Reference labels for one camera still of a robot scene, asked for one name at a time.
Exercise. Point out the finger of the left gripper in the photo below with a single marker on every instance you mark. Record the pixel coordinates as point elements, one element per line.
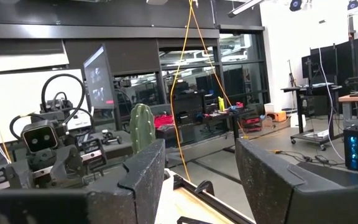
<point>19,175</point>
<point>68,166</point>

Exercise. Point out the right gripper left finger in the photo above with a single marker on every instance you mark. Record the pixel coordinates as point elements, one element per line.
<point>148,174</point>

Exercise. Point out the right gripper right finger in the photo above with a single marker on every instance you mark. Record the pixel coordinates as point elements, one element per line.
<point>266,180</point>

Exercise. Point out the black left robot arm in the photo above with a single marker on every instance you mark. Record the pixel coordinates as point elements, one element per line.
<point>56,107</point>

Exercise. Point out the black clamp gadget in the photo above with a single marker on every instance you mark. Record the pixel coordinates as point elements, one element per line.
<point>110,137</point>

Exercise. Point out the green cactus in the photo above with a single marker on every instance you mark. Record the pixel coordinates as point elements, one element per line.
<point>141,127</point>

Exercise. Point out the red toolbox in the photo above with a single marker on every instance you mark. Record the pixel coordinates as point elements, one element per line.
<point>163,120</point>

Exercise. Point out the black floor power strip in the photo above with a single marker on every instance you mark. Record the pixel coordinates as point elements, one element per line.
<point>322,159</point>

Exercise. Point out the orange box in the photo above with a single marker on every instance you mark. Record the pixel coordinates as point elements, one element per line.
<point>278,116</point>

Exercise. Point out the operator desk monitor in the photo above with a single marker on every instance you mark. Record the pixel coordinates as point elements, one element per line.
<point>98,81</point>

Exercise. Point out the cluttered black work table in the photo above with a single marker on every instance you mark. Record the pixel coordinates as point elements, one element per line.
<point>228,114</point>

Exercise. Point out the white board panel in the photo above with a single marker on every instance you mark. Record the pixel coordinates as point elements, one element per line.
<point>11,99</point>

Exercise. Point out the yellow bottle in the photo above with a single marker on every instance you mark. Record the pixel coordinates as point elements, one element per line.
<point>221,105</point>

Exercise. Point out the black standing desk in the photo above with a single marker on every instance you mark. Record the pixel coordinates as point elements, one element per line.
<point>309,90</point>

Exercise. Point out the wooden background table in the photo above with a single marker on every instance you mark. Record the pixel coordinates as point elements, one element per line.
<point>356,98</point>

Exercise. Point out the black monitor on standing desk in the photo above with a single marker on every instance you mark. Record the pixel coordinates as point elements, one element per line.
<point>322,62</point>

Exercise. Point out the ceiling light strip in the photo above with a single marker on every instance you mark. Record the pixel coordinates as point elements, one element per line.
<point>244,7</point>

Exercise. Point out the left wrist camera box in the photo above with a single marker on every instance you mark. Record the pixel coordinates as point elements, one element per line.
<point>39,137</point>

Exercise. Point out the black aluminium table frame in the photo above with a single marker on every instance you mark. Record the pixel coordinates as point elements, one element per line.
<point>216,203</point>

